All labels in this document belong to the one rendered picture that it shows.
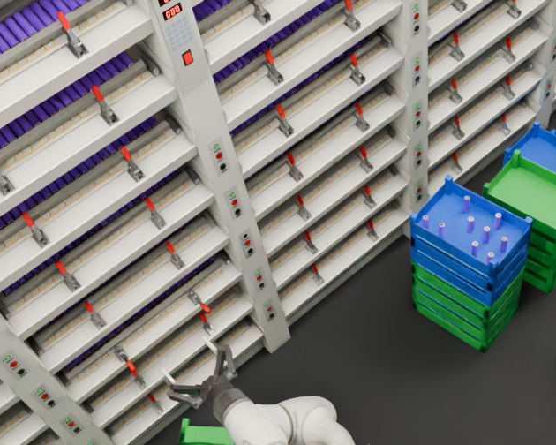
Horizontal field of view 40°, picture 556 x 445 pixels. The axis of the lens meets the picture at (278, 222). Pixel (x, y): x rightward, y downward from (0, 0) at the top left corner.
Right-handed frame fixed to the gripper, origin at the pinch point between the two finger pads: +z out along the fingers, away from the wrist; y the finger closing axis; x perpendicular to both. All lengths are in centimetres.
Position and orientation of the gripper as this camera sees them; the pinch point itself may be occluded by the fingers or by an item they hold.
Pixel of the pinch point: (185, 357)
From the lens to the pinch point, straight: 209.3
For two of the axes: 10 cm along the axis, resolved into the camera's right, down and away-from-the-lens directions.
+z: -5.8, -4.3, 6.9
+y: 7.6, -5.8, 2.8
